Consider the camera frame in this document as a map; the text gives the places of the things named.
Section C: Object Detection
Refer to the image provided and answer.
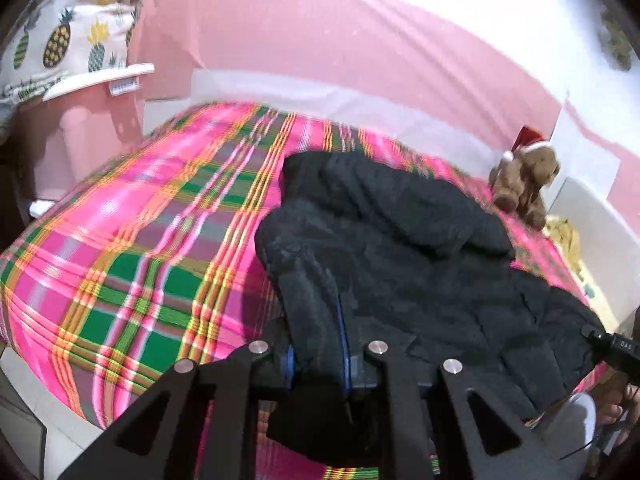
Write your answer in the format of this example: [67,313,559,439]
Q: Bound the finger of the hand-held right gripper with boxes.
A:
[580,325,608,350]

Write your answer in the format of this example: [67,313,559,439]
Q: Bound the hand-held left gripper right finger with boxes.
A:
[332,300,571,480]

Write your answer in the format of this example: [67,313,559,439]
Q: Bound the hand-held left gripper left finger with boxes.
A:
[57,337,298,480]

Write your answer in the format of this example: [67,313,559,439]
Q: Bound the black puffer jacket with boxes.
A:
[254,150,608,463]

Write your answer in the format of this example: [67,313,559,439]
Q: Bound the person's white pants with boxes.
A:
[557,392,601,463]

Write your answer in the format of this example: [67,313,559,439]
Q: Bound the yellow cloth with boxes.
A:
[542,215,586,283]

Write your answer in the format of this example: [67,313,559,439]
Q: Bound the white panel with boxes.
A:
[547,177,640,321]

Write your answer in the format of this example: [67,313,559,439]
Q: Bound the brown teddy bear santa hat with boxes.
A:
[487,125,561,231]

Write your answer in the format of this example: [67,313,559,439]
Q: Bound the pink plaid blanket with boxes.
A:
[0,102,616,480]

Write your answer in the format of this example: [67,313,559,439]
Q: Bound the white headboard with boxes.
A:
[192,70,516,161]

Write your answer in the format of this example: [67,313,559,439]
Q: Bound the white window sill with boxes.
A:
[42,62,156,103]

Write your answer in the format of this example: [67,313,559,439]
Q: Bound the pineapple print curtain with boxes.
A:
[0,0,156,126]

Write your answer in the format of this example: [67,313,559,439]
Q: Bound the green wall decoration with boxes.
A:
[599,7,635,72]

